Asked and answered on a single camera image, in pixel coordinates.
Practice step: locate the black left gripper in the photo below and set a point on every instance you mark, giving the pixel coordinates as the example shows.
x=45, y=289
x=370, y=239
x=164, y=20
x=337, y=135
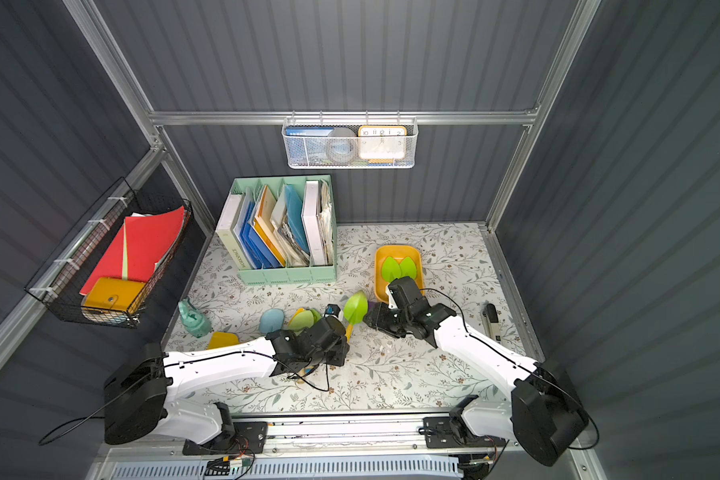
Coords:
x=333, y=335

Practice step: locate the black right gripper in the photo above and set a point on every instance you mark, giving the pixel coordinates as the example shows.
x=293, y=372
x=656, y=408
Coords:
x=387, y=318

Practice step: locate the green shovel yellow handle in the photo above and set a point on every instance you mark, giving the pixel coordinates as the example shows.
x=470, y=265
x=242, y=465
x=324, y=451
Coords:
x=354, y=311
x=408, y=268
x=390, y=270

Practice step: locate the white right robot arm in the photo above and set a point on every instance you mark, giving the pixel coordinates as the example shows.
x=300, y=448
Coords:
x=541, y=409

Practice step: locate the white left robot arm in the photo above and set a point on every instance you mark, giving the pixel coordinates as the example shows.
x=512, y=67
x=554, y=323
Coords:
x=149, y=393

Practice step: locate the yellow plastic storage box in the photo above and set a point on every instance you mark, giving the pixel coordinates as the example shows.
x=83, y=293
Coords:
x=398, y=252

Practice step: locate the blue box in basket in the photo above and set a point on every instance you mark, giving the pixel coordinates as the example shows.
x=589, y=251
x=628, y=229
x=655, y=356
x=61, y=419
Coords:
x=299, y=141

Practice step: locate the teal toy scoop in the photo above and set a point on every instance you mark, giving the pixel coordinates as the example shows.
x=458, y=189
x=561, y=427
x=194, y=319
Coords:
x=271, y=320

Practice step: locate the black stapler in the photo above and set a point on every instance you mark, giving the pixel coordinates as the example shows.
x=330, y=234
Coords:
x=492, y=322

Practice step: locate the yellow toy piece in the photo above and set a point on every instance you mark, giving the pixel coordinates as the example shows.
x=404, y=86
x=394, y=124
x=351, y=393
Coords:
x=222, y=340

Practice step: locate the green desktop file organizer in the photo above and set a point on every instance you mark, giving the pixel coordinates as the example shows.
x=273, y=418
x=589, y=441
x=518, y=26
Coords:
x=281, y=230

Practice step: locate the green spray bottle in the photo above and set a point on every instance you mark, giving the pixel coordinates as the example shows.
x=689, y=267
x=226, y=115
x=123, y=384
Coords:
x=194, y=321

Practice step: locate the yellow white alarm clock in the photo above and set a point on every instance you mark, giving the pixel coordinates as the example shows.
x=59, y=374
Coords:
x=382, y=143

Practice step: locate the grey tape roll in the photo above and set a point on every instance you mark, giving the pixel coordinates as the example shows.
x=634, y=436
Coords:
x=341, y=146

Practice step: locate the red paper folder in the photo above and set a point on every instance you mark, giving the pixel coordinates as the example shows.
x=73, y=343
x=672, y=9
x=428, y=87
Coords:
x=138, y=248

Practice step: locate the yellow wallet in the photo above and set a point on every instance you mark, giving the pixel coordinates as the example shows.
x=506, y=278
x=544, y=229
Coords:
x=114, y=294

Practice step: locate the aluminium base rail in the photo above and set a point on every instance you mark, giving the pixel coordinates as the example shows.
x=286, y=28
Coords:
x=370, y=432

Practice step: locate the white wire wall basket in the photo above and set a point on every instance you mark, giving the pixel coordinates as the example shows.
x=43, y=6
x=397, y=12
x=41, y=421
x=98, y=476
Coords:
x=318, y=160

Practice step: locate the black wire side basket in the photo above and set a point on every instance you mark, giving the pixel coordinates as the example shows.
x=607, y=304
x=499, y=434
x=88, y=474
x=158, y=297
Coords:
x=57, y=284

